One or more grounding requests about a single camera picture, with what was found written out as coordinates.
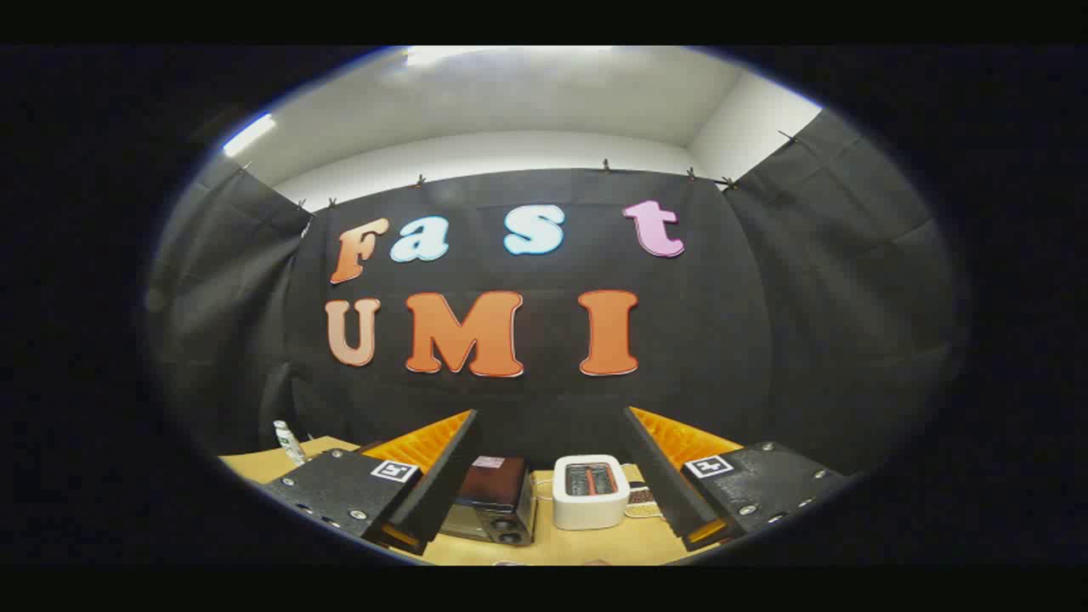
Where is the white divided dish with grains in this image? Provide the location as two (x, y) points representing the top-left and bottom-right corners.
(625, 463), (664, 519)

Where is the white bottle green label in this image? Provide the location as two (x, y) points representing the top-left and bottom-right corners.
(272, 420), (307, 467)

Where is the black toaster oven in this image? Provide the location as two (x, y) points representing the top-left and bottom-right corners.
(438, 455), (538, 547)

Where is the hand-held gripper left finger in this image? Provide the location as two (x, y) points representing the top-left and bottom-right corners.
(252, 409), (480, 558)

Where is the black backdrop cloth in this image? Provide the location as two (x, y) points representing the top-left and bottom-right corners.
(144, 106), (957, 477)

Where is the ceiling light bar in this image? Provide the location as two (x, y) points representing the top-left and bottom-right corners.
(223, 113), (277, 158)
(404, 46), (613, 69)

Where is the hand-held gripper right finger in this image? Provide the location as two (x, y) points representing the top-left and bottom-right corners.
(623, 405), (851, 553)

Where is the white toaster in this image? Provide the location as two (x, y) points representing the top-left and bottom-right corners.
(552, 454), (632, 531)

